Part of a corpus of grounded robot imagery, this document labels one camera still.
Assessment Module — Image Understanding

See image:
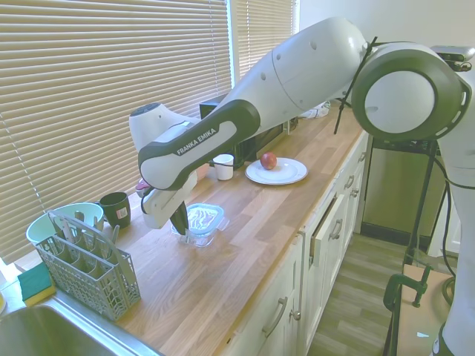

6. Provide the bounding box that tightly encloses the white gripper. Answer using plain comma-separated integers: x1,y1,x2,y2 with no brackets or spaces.
140,187,191,237

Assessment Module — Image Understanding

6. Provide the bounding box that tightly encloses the clear lid with teal seal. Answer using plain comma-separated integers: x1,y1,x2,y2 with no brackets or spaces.
185,202,230,234

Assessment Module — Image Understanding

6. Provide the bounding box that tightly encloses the clear plastic container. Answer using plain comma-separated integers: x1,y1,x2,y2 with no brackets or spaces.
170,219,224,249

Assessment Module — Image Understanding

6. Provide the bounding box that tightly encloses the pale pink small container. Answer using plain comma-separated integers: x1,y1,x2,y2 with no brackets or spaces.
194,162,211,182

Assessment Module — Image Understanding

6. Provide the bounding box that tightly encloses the pink red small object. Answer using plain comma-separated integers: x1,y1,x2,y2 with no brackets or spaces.
134,177,151,198

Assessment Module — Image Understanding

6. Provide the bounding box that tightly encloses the black mug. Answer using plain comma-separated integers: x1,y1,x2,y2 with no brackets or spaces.
94,191,132,229

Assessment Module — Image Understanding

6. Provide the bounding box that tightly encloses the white paper cup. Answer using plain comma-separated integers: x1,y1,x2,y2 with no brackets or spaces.
212,153,235,182

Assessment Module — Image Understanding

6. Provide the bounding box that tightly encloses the grey plastic cutlery basket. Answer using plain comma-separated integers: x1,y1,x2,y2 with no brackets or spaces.
34,208,143,322

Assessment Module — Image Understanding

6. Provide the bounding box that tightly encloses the red apple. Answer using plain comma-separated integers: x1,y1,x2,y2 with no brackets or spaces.
259,151,278,171

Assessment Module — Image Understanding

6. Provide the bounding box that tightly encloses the black microwave oven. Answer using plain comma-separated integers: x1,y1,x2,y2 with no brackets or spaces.
198,99,287,168

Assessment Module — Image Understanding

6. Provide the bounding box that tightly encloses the white kitchen cabinet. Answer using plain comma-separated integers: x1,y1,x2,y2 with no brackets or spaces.
217,128,373,356

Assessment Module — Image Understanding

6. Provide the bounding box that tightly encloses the white round plate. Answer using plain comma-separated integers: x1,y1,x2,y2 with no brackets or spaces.
244,156,309,185

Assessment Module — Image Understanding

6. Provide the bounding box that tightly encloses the mint green bowl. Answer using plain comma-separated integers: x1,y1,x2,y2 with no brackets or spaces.
25,202,106,257

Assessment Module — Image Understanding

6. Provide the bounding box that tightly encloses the wide beige window blind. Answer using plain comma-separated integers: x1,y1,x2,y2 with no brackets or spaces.
0,0,234,266

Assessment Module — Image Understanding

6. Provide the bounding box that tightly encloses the white ajar cabinet front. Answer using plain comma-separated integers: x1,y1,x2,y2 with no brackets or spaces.
309,191,350,272

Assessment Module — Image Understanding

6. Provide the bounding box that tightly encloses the green and yellow sponge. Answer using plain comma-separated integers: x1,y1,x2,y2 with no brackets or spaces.
16,264,58,309

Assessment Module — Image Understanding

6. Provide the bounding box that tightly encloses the stainless steel sink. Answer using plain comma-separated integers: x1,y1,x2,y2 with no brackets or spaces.
0,292,165,356

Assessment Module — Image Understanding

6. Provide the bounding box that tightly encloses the white crumpled cloth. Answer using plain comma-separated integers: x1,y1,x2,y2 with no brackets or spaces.
298,100,332,120

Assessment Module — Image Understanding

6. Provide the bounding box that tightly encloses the narrow beige window blind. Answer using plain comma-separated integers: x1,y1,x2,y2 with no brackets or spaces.
235,0,300,81

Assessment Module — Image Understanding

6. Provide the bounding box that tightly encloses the dark green clamp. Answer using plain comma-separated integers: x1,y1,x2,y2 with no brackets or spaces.
382,263,435,313

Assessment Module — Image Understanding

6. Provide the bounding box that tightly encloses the brown wooden board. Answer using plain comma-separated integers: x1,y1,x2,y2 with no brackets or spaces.
388,262,458,356

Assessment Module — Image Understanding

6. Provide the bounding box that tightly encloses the black camera stand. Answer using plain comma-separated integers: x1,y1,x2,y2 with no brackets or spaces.
402,138,452,276

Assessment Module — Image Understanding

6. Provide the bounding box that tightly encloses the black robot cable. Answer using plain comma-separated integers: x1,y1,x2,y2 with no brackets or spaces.
439,147,462,278

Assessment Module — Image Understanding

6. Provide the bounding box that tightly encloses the grey exterior camera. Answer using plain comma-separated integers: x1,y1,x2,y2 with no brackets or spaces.
431,44,475,72

